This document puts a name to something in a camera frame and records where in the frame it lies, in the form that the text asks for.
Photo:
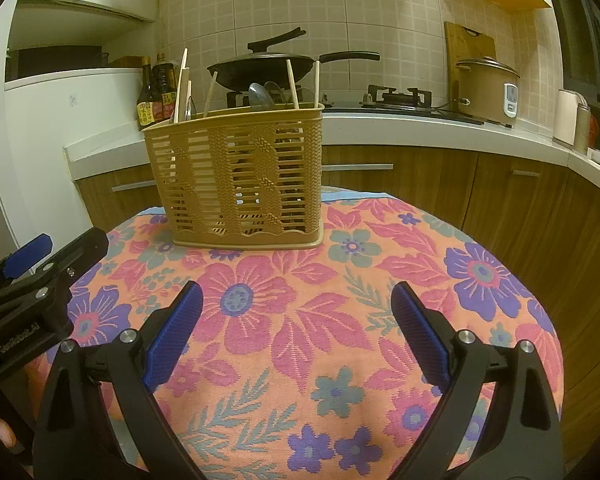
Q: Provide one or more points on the black wok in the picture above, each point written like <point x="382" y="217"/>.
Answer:
<point x="260" y="74"/>

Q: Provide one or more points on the floral tablecloth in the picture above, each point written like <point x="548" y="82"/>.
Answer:
<point x="290" y="320"/>

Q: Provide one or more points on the person's left hand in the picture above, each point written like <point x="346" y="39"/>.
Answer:
<point x="2" y="430"/>

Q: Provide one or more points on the black burner grate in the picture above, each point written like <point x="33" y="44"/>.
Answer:
<point x="395" y="96"/>

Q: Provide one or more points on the white thermos jug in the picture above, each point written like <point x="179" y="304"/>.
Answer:
<point x="567" y="117"/>

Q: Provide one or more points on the white tall cabinet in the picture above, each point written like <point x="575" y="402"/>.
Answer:
<point x="55" y="110"/>

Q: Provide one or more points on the dark window frame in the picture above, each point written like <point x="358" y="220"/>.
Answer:
<point x="590" y="25"/>

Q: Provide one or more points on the tan rice cooker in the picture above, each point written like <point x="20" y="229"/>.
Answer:
<point x="485" y="92"/>

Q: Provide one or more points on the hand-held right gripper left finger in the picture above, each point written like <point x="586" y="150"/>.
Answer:
<point x="175" y="335"/>

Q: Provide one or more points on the small dark jar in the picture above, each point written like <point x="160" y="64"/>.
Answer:
<point x="594" y="132"/>

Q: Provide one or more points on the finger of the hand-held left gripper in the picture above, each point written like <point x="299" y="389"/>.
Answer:
<point x="80" y="252"/>
<point x="27" y="255"/>

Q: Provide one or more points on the tan plastic utensil basket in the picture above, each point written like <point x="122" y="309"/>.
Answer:
<point x="205" y="185"/>

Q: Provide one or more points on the wooden cutting board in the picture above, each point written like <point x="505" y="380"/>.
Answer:
<point x="460" y="42"/>

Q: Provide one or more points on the black gas stove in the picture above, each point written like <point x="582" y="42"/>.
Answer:
<point x="455" y="116"/>

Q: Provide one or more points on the black wok lid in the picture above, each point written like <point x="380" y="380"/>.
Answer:
<point x="280" y="39"/>

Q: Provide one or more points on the dark sauce bottle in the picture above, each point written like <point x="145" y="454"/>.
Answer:
<point x="146" y="105"/>
<point x="166" y="85"/>

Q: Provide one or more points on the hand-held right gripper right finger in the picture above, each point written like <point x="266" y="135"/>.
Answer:
<point x="420" y="335"/>

